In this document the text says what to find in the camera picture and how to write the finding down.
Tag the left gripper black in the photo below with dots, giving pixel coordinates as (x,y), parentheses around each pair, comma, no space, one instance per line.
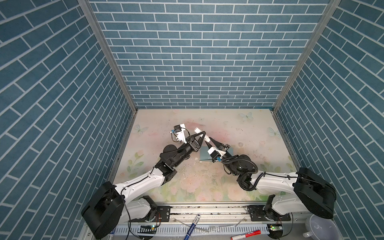
(195,146)

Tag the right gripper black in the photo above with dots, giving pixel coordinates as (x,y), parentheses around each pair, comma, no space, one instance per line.
(221,145)

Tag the teal envelope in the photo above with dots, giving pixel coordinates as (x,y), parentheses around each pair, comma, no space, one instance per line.
(204,156)

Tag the white glue stick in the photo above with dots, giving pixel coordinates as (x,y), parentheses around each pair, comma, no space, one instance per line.
(197,131)

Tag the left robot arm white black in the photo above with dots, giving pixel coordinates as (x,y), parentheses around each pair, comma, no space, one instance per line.
(112,204)

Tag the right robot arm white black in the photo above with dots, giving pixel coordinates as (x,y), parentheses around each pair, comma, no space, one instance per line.
(296,192)

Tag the red marker pen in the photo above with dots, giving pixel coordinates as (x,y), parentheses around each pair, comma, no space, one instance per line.
(246,235)

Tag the blue marker pen centre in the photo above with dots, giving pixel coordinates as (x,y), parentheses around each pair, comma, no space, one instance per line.
(192,227)

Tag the white cup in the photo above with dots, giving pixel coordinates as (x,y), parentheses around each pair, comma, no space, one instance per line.
(321,229)

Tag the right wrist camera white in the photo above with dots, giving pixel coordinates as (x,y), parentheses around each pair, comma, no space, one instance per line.
(215,153)

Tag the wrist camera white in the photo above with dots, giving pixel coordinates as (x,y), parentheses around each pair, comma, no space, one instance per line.
(178,134)
(215,153)

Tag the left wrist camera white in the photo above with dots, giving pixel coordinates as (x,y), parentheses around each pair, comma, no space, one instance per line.
(178,134)

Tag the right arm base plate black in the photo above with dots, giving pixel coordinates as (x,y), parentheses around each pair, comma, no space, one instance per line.
(258,214)

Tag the aluminium mounting rail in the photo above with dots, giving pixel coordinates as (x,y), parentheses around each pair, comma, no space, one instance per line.
(211,213)

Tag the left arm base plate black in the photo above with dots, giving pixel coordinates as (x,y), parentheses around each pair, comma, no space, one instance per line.
(161,214)

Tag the white slotted cable duct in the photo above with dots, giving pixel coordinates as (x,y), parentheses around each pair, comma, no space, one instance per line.
(180,230)

